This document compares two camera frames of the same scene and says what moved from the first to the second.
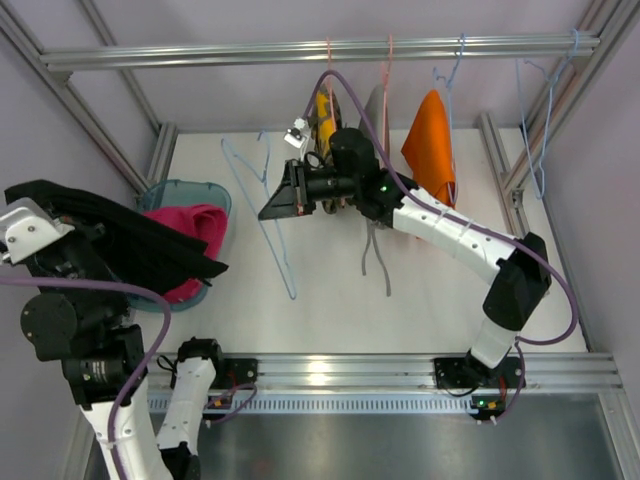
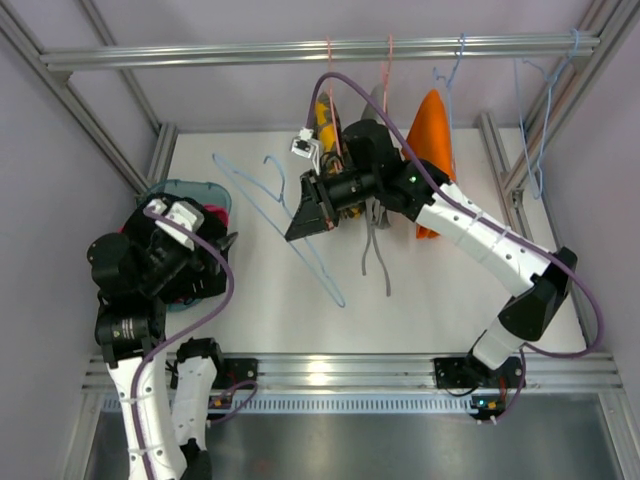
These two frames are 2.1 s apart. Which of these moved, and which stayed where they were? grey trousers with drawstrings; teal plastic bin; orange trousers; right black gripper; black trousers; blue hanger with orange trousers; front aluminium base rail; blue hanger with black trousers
Moved: right black gripper; black trousers; blue hanger with black trousers
Stayed: grey trousers with drawstrings; front aluminium base rail; blue hanger with orange trousers; orange trousers; teal plastic bin
